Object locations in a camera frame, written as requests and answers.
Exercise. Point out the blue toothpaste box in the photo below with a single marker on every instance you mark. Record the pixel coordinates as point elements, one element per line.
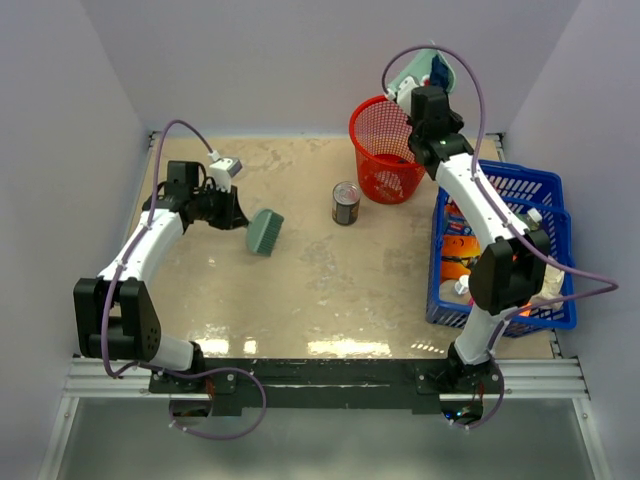
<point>455,224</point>

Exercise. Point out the blue scrap near bin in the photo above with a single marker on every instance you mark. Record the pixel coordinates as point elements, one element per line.
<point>439,74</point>

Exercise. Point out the green drink bottle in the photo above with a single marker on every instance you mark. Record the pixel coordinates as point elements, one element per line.
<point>533,219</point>

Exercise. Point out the teal hand brush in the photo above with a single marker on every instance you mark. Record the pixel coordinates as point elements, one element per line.
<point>263,231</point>

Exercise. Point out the tin food can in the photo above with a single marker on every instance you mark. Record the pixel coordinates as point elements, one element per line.
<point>346,202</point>

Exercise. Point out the red mesh waste basket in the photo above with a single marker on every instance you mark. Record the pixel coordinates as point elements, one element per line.
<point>387,172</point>

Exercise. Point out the teal dustpan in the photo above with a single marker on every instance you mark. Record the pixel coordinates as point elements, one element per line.
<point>420,67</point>

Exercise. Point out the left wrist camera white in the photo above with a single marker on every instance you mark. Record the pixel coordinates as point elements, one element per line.
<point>223,170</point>

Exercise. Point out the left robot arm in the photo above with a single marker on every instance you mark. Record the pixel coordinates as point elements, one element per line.
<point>115,316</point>

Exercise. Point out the blue plastic basket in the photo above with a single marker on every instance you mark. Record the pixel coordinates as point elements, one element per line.
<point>521,188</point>

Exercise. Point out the crumpled beige bag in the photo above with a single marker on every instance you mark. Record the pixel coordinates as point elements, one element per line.
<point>552,283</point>

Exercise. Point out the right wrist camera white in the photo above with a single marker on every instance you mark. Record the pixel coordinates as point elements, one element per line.
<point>400,91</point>

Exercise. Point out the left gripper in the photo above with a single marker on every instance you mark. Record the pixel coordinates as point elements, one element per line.
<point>233,216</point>

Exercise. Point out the orange razor package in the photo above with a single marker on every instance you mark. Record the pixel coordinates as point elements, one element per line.
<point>459,255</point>

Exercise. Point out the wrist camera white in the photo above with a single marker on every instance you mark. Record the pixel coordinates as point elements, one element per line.
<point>400,91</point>
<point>223,170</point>

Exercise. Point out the black base frame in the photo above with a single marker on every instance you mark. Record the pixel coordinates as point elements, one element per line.
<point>422,386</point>

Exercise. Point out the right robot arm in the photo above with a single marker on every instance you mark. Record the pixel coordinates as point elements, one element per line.
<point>512,264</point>

